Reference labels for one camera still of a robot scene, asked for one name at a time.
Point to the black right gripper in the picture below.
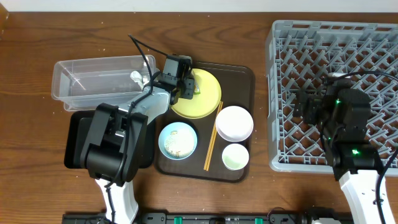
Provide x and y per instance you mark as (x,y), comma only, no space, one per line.
(308,106)

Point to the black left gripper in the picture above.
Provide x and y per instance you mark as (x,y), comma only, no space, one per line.
(189,85)

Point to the white tissue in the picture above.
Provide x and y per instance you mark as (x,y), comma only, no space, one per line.
(137,78)

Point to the light blue bowl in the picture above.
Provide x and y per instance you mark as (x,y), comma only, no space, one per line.
(175,127)

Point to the pink white bowl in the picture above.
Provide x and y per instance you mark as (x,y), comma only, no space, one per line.
(234,124)

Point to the white cup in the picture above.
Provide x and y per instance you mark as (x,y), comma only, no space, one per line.
(235,157)

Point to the green yellow snack wrapper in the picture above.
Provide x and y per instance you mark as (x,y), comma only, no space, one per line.
(196,89)

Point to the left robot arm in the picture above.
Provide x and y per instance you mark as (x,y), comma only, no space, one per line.
(115,139)

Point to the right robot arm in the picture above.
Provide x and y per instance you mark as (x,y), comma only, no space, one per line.
(341,115)

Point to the grey dishwasher rack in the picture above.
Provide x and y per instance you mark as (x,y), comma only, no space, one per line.
(298,55)

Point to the clear plastic waste bin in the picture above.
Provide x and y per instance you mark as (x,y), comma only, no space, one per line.
(85,83)

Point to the yellow round plate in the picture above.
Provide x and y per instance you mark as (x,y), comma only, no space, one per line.
(205,102)

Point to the dark brown serving tray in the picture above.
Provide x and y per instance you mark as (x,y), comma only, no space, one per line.
(237,89)

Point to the black plastic tray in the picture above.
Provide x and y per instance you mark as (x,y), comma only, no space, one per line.
(79,126)

